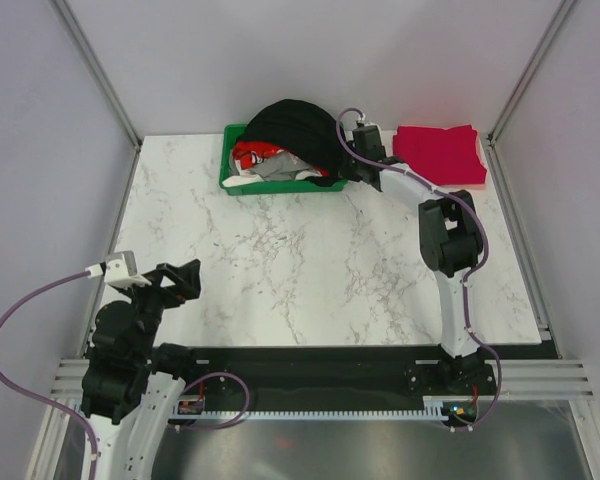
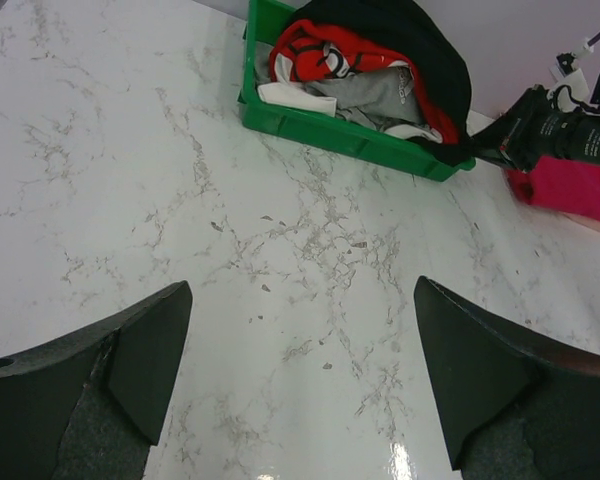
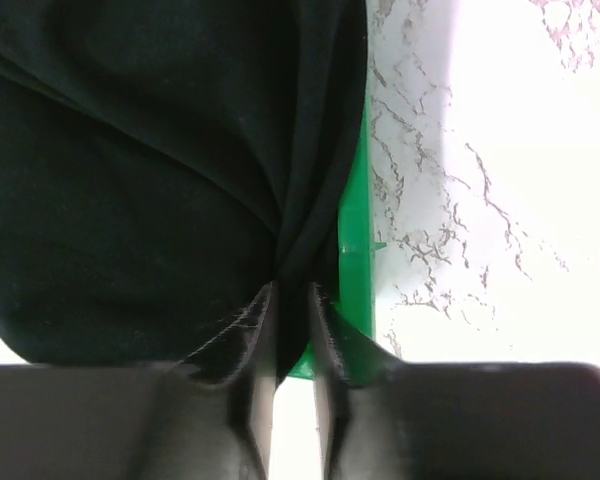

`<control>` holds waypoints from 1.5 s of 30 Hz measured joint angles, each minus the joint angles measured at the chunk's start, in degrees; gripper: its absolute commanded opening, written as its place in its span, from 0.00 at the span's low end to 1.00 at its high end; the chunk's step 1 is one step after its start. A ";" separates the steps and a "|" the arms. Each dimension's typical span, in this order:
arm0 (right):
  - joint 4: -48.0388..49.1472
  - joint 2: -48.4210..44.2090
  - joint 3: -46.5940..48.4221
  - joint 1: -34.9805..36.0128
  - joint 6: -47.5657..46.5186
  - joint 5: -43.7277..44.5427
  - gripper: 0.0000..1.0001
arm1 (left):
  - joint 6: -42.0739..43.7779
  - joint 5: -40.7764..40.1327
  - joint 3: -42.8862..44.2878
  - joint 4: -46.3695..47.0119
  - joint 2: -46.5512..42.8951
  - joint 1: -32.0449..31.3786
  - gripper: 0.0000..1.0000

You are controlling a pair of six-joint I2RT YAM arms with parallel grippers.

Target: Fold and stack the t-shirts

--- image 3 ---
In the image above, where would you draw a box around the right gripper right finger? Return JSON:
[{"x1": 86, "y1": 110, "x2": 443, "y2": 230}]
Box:
[{"x1": 308, "y1": 285, "x2": 600, "y2": 479}]

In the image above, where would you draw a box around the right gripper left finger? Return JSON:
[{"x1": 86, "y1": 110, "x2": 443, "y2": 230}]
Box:
[{"x1": 0, "y1": 284, "x2": 278, "y2": 479}]

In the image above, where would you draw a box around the black t shirt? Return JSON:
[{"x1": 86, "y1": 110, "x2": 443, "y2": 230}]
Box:
[{"x1": 0, "y1": 1, "x2": 367, "y2": 377}]

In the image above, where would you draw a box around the green plastic bin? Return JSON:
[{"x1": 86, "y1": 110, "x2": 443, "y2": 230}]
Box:
[{"x1": 289, "y1": 94, "x2": 387, "y2": 389}]

